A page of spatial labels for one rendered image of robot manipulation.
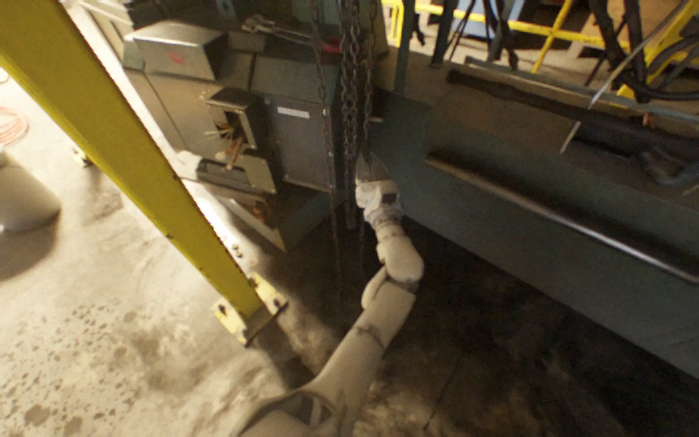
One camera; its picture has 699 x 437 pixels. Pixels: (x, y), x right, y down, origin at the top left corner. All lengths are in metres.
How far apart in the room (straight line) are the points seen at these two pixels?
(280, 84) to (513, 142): 0.75
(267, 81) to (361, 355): 0.71
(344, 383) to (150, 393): 1.02
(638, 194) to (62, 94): 1.27
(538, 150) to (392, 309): 0.76
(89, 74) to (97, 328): 1.17
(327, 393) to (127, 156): 0.52
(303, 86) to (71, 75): 0.45
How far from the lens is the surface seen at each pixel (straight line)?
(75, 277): 1.81
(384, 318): 0.46
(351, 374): 0.41
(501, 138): 1.05
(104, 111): 0.61
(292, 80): 0.82
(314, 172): 0.92
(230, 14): 1.10
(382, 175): 0.70
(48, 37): 0.58
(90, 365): 1.52
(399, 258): 0.51
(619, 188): 1.09
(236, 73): 0.91
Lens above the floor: 1.13
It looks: 51 degrees down
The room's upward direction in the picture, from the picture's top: 1 degrees counter-clockwise
